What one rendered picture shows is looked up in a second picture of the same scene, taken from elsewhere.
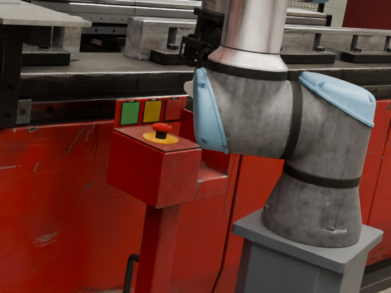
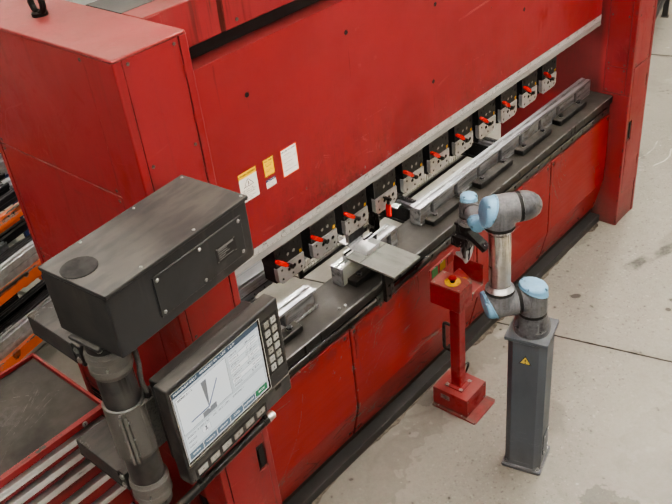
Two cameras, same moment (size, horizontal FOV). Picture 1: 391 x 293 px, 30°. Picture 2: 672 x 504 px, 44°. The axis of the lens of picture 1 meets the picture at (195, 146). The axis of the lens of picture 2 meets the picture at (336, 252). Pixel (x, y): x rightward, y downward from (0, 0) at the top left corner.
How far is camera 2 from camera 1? 250 cm
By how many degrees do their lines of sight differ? 19
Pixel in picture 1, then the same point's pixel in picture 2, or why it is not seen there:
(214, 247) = not seen: hidden behind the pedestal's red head
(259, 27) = (503, 281)
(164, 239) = (460, 317)
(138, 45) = (418, 219)
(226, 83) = (495, 301)
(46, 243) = (406, 330)
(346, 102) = (538, 295)
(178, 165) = (465, 294)
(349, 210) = (545, 324)
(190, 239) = not seen: hidden behind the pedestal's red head
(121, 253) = (434, 317)
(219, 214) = not seen: hidden behind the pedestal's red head
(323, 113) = (530, 300)
